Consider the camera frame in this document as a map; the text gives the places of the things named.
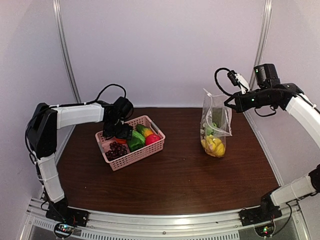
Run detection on yellow toy banana bunch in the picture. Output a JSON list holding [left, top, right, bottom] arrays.
[[201, 135, 217, 156]]

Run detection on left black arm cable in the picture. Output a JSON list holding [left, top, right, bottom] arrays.
[[24, 83, 127, 163]]

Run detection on red toy apple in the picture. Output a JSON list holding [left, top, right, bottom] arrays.
[[145, 134, 161, 146]]

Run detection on orange green toy mango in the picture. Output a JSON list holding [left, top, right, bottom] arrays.
[[136, 124, 153, 139]]

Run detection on aluminium frame post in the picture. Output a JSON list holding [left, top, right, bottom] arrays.
[[52, 0, 81, 103], [248, 0, 273, 88]]

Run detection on left aluminium frame post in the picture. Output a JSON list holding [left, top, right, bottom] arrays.
[[52, 0, 81, 103]]

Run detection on round circuit board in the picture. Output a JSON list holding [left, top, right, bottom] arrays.
[[53, 222, 75, 239], [254, 224, 275, 238]]

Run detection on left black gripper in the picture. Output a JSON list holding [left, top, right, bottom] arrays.
[[102, 117, 133, 140]]

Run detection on right round circuit board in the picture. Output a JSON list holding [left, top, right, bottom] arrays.
[[254, 224, 275, 238]]

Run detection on right aluminium frame post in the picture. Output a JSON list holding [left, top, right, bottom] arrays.
[[248, 0, 273, 88]]

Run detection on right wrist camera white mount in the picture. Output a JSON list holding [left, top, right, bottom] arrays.
[[227, 70, 251, 95]]

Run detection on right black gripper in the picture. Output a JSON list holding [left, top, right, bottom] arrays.
[[224, 86, 276, 113]]

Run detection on pink perforated plastic basket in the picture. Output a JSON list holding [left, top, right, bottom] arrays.
[[95, 115, 166, 171]]

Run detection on clear zip top bag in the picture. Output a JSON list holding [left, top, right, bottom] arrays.
[[200, 89, 233, 158]]

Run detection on yellow toy lemon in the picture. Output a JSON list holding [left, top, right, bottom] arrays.
[[210, 138, 226, 158]]

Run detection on left round circuit board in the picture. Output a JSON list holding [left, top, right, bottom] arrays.
[[53, 222, 75, 239]]

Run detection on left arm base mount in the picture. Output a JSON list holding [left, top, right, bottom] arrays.
[[44, 197, 89, 227]]

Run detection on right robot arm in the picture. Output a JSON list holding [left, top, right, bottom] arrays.
[[224, 63, 320, 221]]

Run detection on front aluminium rail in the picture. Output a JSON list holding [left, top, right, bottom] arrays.
[[17, 197, 311, 240]]

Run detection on dark purple toy grapes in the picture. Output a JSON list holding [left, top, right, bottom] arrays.
[[105, 141, 129, 161]]

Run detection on green toy pepper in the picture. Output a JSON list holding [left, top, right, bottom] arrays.
[[127, 130, 146, 152]]

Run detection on orange toy orange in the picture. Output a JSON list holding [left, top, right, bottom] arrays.
[[115, 138, 127, 144]]

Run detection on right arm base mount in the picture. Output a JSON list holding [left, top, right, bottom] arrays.
[[238, 192, 282, 226]]

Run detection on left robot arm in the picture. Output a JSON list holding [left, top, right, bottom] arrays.
[[25, 96, 134, 222]]

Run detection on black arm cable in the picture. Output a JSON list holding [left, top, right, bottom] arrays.
[[24, 83, 127, 163], [214, 67, 278, 117]]

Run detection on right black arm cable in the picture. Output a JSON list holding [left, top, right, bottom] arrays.
[[214, 67, 278, 117]]

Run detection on green toy watermelon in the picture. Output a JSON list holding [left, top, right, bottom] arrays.
[[202, 122, 219, 136]]

